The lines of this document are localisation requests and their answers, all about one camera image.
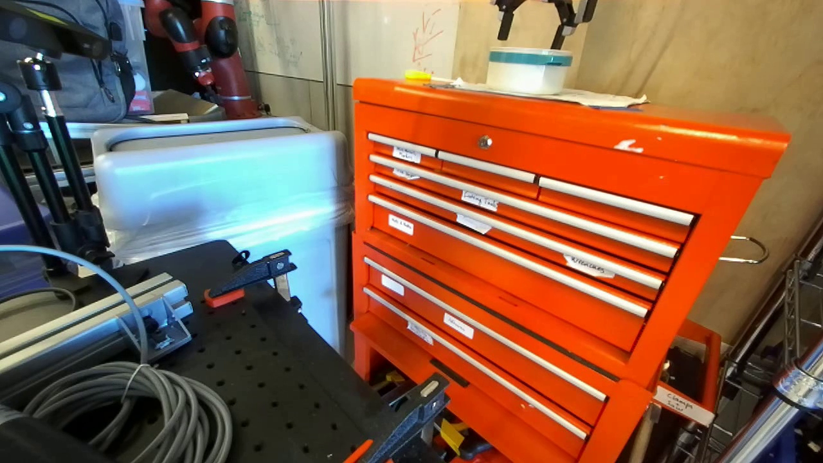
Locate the grey backpack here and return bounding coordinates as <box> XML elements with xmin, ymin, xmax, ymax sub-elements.
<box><xmin>0</xmin><ymin>0</ymin><xmax>158</xmax><ymax>124</ymax></box>

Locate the white pot with teal rim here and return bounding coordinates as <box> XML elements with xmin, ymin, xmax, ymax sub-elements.
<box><xmin>486</xmin><ymin>45</ymin><xmax>577</xmax><ymax>98</ymax></box>

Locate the black clamp with orange handle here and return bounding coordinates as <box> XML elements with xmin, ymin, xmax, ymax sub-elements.
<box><xmin>201</xmin><ymin>247</ymin><xmax>305</xmax><ymax>314</ymax></box>
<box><xmin>342</xmin><ymin>371</ymin><xmax>454</xmax><ymax>463</ymax></box>

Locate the metal corner bracket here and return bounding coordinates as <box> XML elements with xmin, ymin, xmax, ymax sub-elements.
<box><xmin>139</xmin><ymin>299</ymin><xmax>195</xmax><ymax>359</ymax></box>

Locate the white plastic storage bin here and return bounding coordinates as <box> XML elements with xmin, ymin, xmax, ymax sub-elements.
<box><xmin>89</xmin><ymin>116</ymin><xmax>350</xmax><ymax>354</ymax></box>

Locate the orange metal tool chest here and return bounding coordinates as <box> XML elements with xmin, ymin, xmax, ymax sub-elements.
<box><xmin>348</xmin><ymin>76</ymin><xmax>793</xmax><ymax>463</ymax></box>

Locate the grey coiled cable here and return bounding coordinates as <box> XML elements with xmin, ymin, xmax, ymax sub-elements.
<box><xmin>0</xmin><ymin>241</ymin><xmax>238</xmax><ymax>463</ymax></box>

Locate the metal wire rack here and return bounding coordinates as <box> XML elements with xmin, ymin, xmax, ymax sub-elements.
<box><xmin>728</xmin><ymin>220</ymin><xmax>823</xmax><ymax>405</ymax></box>

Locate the white cloth sheet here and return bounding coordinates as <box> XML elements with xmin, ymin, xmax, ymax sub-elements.
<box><xmin>432</xmin><ymin>75</ymin><xmax>652</xmax><ymax>114</ymax></box>

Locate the aluminium extrusion rail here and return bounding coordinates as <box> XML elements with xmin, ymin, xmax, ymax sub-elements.
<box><xmin>0</xmin><ymin>269</ymin><xmax>195</xmax><ymax>381</ymax></box>

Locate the black camera tripod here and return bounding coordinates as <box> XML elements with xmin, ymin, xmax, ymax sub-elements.
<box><xmin>0</xmin><ymin>49</ymin><xmax>116</xmax><ymax>277</ymax></box>

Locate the aluminium bar with blue strip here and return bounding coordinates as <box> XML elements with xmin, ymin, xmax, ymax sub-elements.
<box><xmin>719</xmin><ymin>341</ymin><xmax>823</xmax><ymax>463</ymax></box>

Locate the metal wire hook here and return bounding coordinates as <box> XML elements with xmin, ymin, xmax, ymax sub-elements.
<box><xmin>719</xmin><ymin>232</ymin><xmax>773</xmax><ymax>267</ymax></box>

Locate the yellow hand tool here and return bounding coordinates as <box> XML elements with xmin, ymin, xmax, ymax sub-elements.
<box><xmin>436</xmin><ymin>417</ymin><xmax>472</xmax><ymax>457</ymax></box>

